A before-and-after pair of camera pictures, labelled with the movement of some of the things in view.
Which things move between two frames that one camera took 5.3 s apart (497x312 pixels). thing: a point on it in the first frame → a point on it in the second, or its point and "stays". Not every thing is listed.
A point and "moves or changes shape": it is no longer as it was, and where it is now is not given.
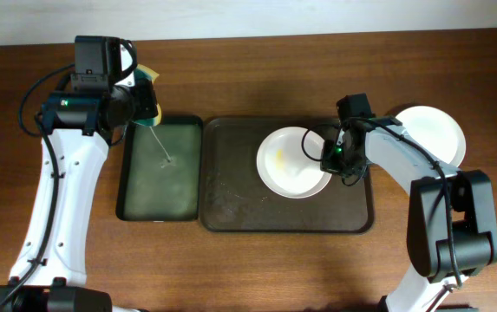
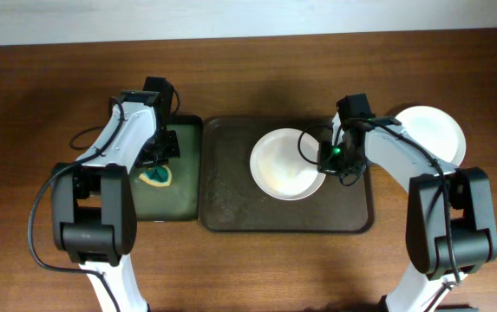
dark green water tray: [160, 171] stays
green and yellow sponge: [146, 72] → [157, 176]
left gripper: [150, 103] → [147, 160]
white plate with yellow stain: [436, 131] stays
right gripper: [329, 148] stays
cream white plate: [289, 163] moves or changes shape
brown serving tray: [233, 198] stays
